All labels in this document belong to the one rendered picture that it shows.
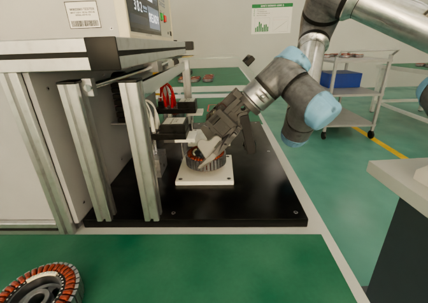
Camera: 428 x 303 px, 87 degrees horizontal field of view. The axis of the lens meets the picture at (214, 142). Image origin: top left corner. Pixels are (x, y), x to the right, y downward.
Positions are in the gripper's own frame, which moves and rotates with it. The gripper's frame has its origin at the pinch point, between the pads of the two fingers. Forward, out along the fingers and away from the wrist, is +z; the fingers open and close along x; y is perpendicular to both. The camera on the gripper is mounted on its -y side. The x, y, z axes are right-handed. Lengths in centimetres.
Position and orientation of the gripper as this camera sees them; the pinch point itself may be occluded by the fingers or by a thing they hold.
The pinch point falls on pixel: (202, 157)
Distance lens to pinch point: 63.6
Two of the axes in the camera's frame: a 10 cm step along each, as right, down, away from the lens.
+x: -0.2, 3.9, -9.2
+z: -7.0, 6.5, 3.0
